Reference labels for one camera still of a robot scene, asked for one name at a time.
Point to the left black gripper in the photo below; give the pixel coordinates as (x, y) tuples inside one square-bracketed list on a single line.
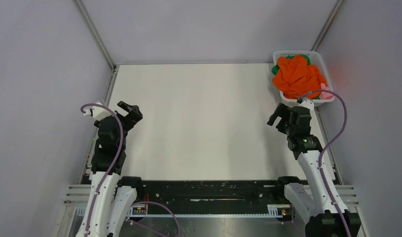
[(134, 115)]

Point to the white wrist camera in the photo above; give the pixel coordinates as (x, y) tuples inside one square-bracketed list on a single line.
[(306, 103), (98, 110)]

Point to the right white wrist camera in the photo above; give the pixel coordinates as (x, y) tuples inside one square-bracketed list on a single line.
[(306, 103)]

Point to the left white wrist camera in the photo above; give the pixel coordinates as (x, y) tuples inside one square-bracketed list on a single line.
[(98, 110)]

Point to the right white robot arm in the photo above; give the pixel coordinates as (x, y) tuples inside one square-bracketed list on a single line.
[(323, 211)]

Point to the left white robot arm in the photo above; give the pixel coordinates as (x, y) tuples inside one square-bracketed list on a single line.
[(110, 196)]

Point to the white plastic basket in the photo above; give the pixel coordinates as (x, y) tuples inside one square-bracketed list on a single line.
[(316, 60)]

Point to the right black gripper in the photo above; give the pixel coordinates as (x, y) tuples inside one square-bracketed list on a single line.
[(280, 110)]

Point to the white slotted cable duct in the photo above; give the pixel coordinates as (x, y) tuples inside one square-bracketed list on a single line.
[(270, 212)]

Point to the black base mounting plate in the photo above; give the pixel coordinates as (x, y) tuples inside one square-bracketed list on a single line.
[(214, 197)]

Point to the orange t shirt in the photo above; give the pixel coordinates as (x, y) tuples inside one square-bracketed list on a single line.
[(295, 78)]

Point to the pink t shirt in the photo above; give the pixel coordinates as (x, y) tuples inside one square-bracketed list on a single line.
[(325, 95)]

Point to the green t shirt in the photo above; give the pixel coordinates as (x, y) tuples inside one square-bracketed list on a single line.
[(276, 68)]

